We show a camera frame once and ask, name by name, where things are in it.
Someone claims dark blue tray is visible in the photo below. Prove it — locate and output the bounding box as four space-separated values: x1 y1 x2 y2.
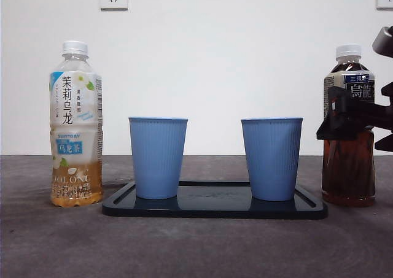
101 180 329 220

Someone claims blue ribbed cup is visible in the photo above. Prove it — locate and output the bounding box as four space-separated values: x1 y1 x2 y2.
240 117 305 202
128 116 189 200

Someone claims jasmine oolong tea bottle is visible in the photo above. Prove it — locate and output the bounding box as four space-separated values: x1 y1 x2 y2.
49 40 103 208

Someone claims dark oolong tea bottle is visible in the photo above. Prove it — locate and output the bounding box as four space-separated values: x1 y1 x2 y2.
321 43 376 208

